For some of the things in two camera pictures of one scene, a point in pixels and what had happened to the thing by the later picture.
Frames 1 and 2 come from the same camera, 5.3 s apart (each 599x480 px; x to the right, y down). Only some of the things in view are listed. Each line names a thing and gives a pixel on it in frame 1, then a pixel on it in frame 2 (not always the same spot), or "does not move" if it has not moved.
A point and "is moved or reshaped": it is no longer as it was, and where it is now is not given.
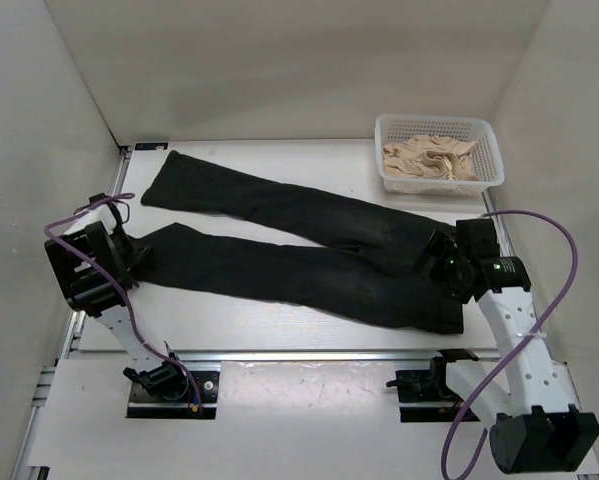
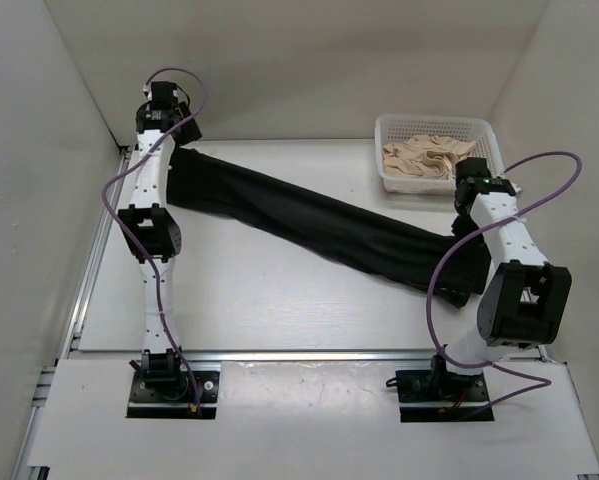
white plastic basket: x=437 y=154 does not move
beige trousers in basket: x=429 y=157 does not move
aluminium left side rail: x=43 y=384 does not move
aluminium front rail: x=284 y=355 does not move
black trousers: x=375 y=275 is moved or reshaped
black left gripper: x=140 y=252 -> x=188 y=134
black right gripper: x=441 y=247 -> x=460 y=230
